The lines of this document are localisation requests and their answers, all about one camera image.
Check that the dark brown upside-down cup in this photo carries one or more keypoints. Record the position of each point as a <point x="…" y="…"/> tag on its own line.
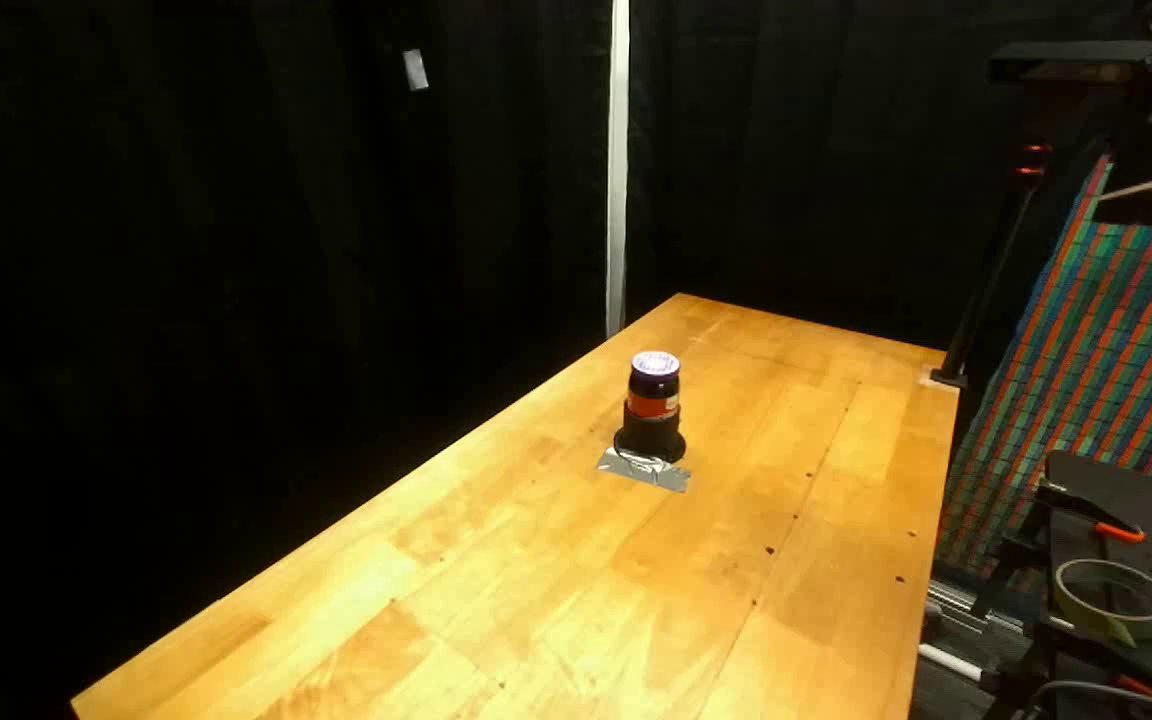
<point x="652" y="404"/>

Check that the colourful striped cloth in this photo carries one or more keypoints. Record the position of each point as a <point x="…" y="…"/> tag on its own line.
<point x="1074" y="377"/>

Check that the white vertical pole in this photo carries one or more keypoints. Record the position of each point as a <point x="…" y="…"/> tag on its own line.
<point x="618" y="167"/>

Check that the black clamp with orange tips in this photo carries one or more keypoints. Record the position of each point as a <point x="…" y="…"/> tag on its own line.
<point x="1101" y="522"/>

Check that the small white wall tag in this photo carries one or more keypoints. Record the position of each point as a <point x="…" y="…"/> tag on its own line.
<point x="414" y="70"/>

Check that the roll of tape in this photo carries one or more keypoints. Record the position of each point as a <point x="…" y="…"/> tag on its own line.
<point x="1104" y="599"/>

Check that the black stand pole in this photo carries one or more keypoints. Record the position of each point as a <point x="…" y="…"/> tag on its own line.
<point x="1025" y="175"/>

